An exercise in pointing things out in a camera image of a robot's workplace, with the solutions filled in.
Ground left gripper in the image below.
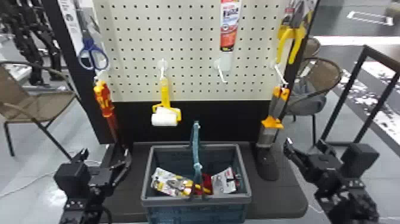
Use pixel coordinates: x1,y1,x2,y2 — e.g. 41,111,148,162
72,148,132,198

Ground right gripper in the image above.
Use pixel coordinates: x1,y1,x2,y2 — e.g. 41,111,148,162
283,137,344,185

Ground grey orange hand tool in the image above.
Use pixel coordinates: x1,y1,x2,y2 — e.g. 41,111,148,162
256,85,291,148

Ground red yellow screwdriver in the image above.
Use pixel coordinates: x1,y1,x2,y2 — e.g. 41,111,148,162
93,80,121,145

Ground brown chair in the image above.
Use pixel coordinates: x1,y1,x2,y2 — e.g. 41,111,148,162
302,37,322,60
285,57,344,148
0,60,80,161

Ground white card packet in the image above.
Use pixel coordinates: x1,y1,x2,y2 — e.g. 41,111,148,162
211,167,242,194

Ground blue basket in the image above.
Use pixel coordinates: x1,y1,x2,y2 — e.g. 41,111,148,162
140,120,252,224

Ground red tool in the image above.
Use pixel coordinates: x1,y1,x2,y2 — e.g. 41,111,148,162
193,173,214,196

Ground blue scissors on card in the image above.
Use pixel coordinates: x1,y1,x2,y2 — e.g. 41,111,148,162
57,0,110,72

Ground yellow pliers on card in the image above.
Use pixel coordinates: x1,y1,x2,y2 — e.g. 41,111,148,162
274,0,317,66

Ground white pegboard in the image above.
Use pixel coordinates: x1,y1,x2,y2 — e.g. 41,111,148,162
42,0,320,182

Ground white red tube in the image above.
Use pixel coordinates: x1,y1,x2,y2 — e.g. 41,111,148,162
218,0,242,73

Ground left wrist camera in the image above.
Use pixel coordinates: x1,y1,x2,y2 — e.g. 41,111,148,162
54,160,92,198

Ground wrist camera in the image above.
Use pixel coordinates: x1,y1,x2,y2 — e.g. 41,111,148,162
340,142,381,179
54,160,92,198

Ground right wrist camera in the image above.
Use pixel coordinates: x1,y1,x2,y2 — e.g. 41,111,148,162
340,142,381,179

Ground white roller yellow handle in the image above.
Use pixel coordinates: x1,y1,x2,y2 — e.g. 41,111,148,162
151,58,183,127

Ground white cable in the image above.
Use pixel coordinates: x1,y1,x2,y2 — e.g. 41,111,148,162
0,151,104,198

